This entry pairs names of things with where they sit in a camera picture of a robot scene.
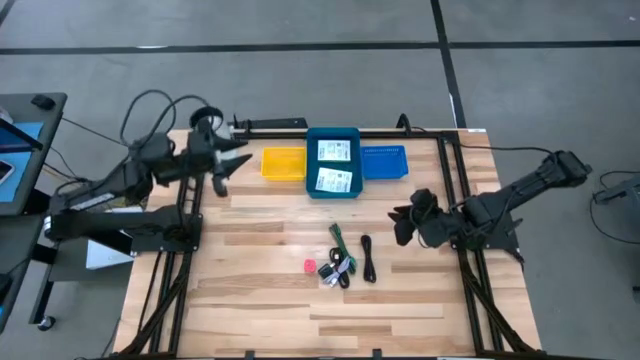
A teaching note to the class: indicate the dark laptop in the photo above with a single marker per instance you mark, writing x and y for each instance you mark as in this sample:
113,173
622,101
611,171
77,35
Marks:
15,137

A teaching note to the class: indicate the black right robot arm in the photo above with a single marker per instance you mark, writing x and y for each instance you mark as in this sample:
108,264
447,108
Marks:
520,195

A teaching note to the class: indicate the pink USB wall charger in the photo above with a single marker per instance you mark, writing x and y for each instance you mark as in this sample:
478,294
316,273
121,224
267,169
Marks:
310,266

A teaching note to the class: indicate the white cylinder with black rim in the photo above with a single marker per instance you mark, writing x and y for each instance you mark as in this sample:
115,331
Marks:
200,112

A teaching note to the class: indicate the black dual USB charger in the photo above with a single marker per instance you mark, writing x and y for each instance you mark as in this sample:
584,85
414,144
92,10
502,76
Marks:
325,270

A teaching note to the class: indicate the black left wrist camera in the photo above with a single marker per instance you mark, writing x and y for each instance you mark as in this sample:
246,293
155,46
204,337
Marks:
220,186

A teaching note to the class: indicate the black bracket bar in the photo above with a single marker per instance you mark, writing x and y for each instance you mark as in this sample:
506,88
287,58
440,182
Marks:
272,123

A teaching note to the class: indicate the black aluminium table frame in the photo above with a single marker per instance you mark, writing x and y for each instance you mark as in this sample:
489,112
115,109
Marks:
280,135

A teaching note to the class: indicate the black computer mouse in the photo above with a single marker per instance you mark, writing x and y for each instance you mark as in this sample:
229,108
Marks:
43,102

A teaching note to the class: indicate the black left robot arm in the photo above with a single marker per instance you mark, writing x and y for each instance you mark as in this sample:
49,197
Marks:
120,200

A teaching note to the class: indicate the white printed box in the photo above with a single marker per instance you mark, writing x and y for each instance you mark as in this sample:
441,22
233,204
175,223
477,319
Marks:
334,150

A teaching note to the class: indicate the cart caster wheel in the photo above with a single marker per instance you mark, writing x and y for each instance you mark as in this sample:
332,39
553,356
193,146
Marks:
46,323

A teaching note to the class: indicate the black cart frame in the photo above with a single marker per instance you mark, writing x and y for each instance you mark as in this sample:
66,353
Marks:
30,250

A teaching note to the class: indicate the white sheet under arm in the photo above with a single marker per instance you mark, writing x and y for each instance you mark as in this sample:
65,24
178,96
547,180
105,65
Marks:
105,257

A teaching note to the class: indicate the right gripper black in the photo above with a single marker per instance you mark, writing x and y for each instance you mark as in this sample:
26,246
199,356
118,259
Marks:
432,222

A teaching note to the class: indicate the blue plastic basket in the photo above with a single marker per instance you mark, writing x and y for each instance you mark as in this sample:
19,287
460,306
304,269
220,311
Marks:
384,162

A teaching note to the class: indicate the yellow plastic basket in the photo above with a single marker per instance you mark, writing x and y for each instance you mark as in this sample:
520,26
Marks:
283,164

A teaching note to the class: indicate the smartphone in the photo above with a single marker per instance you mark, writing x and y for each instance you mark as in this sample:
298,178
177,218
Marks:
5,171

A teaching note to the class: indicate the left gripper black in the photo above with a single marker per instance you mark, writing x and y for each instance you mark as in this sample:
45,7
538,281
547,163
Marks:
205,147

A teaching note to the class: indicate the grey side desk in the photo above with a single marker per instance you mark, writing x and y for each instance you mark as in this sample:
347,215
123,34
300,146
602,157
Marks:
45,150

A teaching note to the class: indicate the light blue desk mat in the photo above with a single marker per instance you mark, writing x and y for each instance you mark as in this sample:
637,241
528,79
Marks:
20,170

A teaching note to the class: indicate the teal plastic bin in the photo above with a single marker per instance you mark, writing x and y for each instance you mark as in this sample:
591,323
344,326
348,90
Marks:
360,165

